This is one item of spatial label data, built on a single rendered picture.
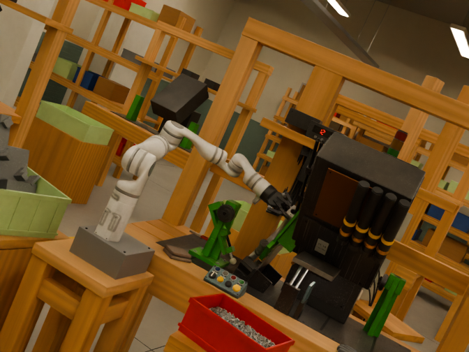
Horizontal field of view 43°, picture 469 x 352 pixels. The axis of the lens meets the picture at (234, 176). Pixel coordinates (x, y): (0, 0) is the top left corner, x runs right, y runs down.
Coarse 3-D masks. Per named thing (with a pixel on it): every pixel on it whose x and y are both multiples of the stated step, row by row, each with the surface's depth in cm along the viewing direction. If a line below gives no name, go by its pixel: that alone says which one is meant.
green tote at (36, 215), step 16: (0, 192) 204; (16, 192) 208; (48, 192) 236; (0, 208) 207; (16, 208) 211; (32, 208) 217; (48, 208) 222; (64, 208) 228; (0, 224) 209; (16, 224) 214; (32, 224) 220; (48, 224) 225
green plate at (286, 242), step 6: (294, 216) 236; (288, 222) 236; (294, 222) 237; (288, 228) 238; (294, 228) 237; (282, 234) 238; (288, 234) 238; (276, 240) 238; (282, 240) 238; (288, 240) 238; (294, 240) 237; (288, 246) 238; (294, 246) 237
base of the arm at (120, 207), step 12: (120, 192) 204; (108, 204) 206; (120, 204) 204; (132, 204) 206; (108, 216) 205; (120, 216) 205; (96, 228) 207; (108, 228) 205; (120, 228) 207; (108, 240) 205
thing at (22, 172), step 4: (8, 148) 233; (4, 152) 231; (8, 152) 229; (12, 152) 234; (0, 156) 230; (4, 156) 229; (8, 156) 229; (12, 156) 230; (4, 160) 231; (8, 160) 229; (20, 168) 239; (24, 168) 238; (20, 172) 237; (24, 172) 238; (16, 176) 235; (20, 176) 233; (24, 176) 234; (20, 180) 236; (24, 180) 234
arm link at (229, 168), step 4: (224, 152) 252; (224, 156) 251; (220, 160) 251; (224, 160) 252; (216, 164) 253; (220, 164) 252; (224, 164) 253; (228, 164) 256; (232, 164) 254; (224, 168) 254; (228, 168) 255; (232, 168) 254; (236, 168) 254; (240, 168) 254; (228, 172) 255; (232, 172) 255; (236, 172) 255; (240, 172) 256; (232, 176) 256; (236, 176) 257
